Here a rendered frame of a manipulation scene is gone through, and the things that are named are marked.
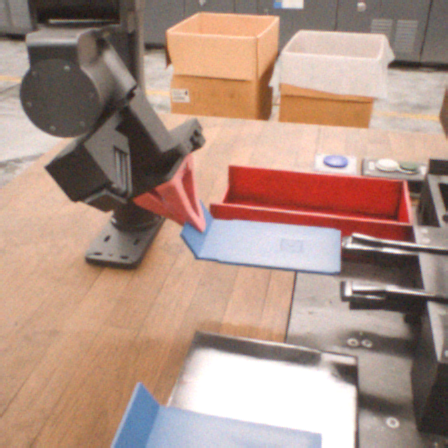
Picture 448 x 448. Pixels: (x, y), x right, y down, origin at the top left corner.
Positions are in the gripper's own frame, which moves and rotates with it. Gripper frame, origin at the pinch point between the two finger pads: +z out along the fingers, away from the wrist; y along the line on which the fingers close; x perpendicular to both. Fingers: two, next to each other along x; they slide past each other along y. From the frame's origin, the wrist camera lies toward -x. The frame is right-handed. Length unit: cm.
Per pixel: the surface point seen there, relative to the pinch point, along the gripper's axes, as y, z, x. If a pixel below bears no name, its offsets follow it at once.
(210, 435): 0.5, 9.3, -18.2
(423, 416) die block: 14.7, 18.5, -12.7
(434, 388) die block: 16.7, 15.6, -12.7
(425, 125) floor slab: 15, 134, 302
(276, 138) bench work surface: -3, 12, 49
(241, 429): 2.5, 10.5, -17.2
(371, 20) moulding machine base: 4, 84, 441
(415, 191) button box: 17.6, 22.6, 29.8
